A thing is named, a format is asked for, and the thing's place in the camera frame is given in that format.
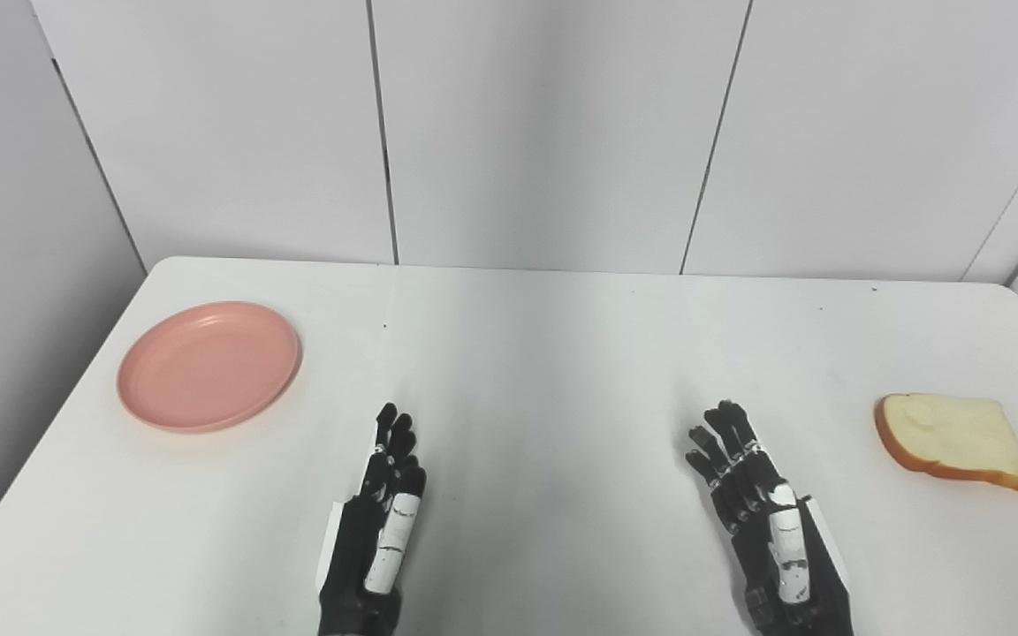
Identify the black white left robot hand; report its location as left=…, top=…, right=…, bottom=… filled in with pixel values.
left=316, top=403, right=428, bottom=636

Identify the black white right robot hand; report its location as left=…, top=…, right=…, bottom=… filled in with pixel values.
left=686, top=400, right=855, bottom=636

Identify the slice of white bread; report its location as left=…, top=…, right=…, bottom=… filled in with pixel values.
left=873, top=393, right=1018, bottom=494

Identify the pink round plate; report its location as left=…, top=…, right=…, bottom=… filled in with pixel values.
left=117, top=301, right=302, bottom=435

